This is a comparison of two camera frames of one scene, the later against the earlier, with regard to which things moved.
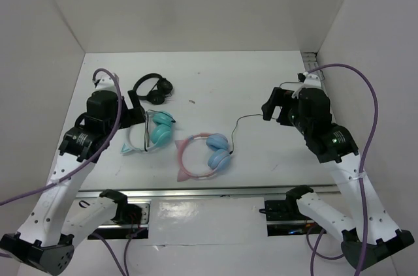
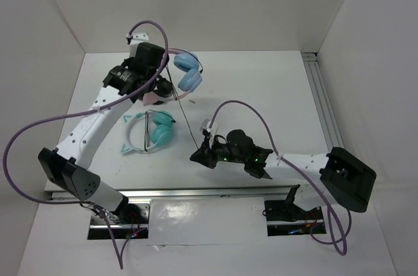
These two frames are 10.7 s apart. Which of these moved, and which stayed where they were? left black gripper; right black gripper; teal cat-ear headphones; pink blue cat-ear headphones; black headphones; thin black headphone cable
Moved: thin black headphone cable; left black gripper; pink blue cat-ear headphones; right black gripper
Stayed: black headphones; teal cat-ear headphones
